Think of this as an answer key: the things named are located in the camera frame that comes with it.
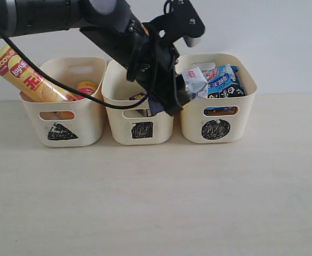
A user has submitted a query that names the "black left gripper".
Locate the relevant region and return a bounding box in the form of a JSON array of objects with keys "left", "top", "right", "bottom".
[{"left": 126, "top": 37, "right": 191, "bottom": 116}]

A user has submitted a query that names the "blue white milk carton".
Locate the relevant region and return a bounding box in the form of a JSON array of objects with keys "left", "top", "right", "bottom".
[{"left": 181, "top": 67, "right": 208, "bottom": 100}]

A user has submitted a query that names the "purple small carton box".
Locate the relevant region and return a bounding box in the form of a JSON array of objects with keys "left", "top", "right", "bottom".
[{"left": 129, "top": 92, "right": 152, "bottom": 117}]

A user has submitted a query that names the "blue instant noodle bag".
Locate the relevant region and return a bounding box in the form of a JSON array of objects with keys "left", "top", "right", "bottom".
[{"left": 203, "top": 64, "right": 246, "bottom": 99}]

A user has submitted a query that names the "pink Lays chips can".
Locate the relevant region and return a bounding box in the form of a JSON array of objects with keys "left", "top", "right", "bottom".
[{"left": 76, "top": 81, "right": 99, "bottom": 96}]

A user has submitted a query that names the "yellow Lays chips can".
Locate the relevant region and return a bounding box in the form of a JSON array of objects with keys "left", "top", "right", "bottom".
[{"left": 0, "top": 45, "right": 77, "bottom": 103}]

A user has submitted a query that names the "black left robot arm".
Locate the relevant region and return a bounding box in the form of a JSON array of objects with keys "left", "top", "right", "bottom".
[{"left": 0, "top": 1, "right": 190, "bottom": 116}]

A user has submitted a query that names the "cream bin square mark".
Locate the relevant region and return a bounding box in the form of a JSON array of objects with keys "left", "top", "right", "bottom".
[{"left": 101, "top": 59, "right": 178, "bottom": 146}]

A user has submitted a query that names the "cream bin circle mark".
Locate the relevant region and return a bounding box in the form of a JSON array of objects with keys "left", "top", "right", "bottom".
[{"left": 173, "top": 53, "right": 258, "bottom": 145}]

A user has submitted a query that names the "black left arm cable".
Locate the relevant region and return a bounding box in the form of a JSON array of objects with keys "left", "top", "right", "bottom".
[{"left": 0, "top": 15, "right": 178, "bottom": 110}]

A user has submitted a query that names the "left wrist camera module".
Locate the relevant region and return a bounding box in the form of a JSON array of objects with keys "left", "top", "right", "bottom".
[{"left": 145, "top": 0, "right": 205, "bottom": 48}]

